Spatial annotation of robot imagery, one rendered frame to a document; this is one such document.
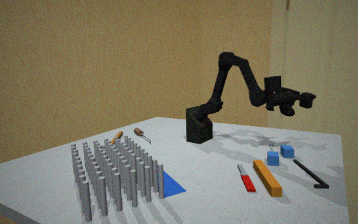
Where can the blue cube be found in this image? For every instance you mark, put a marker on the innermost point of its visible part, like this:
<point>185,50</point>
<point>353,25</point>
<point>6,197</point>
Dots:
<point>273,158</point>
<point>287,151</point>

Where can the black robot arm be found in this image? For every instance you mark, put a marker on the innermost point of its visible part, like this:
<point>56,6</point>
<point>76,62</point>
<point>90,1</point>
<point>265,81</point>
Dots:
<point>257,96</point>

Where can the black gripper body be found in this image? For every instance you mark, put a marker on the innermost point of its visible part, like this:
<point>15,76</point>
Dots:
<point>291,97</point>

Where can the orange rectangular bar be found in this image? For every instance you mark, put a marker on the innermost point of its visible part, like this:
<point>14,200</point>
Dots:
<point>270,183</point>

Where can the black l-shaped hook tool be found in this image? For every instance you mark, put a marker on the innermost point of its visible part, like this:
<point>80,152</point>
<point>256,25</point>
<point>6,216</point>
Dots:
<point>321,184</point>

